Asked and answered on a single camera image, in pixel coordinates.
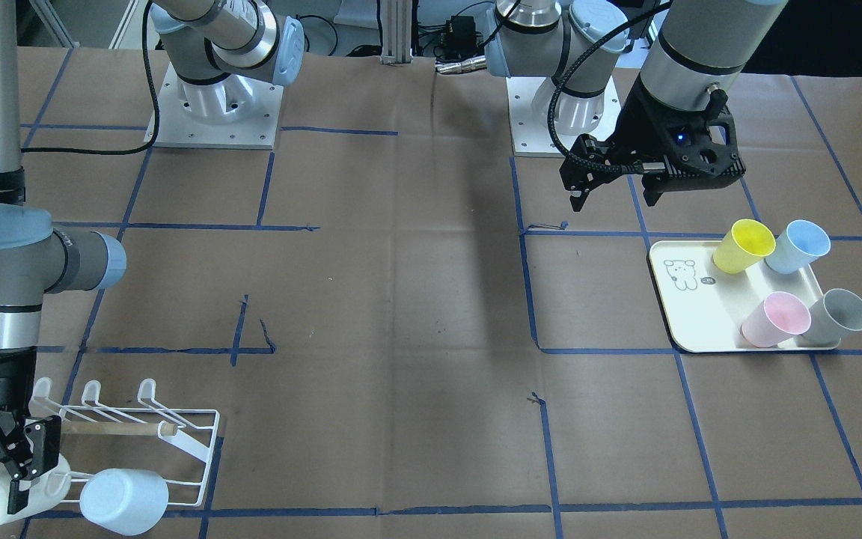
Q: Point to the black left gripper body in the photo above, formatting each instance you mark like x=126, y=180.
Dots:
x=639, y=121

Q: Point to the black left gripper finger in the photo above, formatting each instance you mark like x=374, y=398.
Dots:
x=578, y=197
x=656, y=185

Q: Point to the light blue ikea cup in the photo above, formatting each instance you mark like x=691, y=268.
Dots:
x=128, y=502

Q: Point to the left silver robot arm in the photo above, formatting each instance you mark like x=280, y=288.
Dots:
x=577, y=47

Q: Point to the yellow ikea cup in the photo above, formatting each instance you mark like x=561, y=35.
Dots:
x=747, y=242

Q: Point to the sky blue ikea cup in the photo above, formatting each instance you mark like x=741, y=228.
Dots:
x=800, y=244

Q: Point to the pink ikea cup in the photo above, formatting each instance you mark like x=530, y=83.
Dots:
x=779, y=317

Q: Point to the grey ikea cup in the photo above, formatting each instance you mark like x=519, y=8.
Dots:
x=834, y=316

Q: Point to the cream plastic tray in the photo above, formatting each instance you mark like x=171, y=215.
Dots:
x=704, y=307

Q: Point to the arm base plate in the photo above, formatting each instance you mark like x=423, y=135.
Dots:
x=527, y=97
x=236, y=113

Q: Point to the white wire cup rack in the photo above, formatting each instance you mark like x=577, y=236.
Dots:
x=178, y=443

